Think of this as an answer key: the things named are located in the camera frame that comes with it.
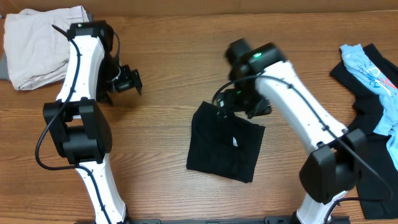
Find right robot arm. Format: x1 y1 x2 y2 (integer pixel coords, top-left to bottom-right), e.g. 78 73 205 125
213 39 366 223

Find folded beige trousers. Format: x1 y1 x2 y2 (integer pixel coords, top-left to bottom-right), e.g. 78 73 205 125
4 6 89 91

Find grey folded cloth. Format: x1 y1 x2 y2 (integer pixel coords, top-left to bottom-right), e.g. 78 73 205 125
0 54 9 80

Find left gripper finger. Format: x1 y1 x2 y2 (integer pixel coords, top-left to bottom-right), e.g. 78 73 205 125
132 69 142 95
98 91 113 105

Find black garment at right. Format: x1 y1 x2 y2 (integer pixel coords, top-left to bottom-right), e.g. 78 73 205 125
330 44 397 220

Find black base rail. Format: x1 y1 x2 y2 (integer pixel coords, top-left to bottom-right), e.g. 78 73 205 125
130 214 351 224

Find light blue printed shirt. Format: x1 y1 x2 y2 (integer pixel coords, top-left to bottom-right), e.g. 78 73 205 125
340 44 397 167

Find black t-shirt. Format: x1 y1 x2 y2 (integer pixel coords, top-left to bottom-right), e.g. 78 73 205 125
186 101 265 183

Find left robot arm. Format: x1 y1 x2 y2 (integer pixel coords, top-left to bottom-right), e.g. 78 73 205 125
35 21 142 223

